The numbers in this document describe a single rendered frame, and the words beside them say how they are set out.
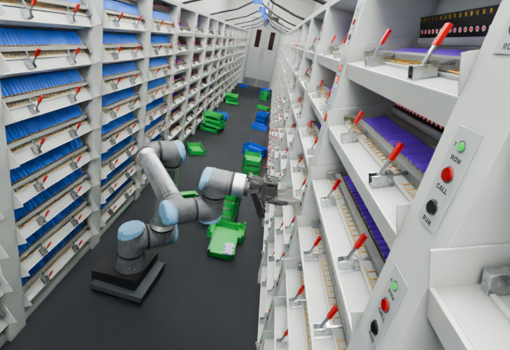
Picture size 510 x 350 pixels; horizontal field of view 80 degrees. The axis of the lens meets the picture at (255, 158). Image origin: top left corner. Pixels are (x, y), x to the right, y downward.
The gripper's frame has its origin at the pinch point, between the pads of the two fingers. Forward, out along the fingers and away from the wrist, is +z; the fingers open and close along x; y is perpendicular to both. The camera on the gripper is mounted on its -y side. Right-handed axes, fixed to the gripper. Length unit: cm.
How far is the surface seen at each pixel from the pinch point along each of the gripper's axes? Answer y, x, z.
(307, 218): -2.9, -5.0, 4.7
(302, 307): -25.2, -24.7, 6.8
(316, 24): 71, 135, 5
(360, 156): 33.1, -34.5, 4.9
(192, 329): -103, 21, -33
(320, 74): 43, 65, 7
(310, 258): -6.0, -23.7, 4.4
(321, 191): 13.0, -14.2, 4.1
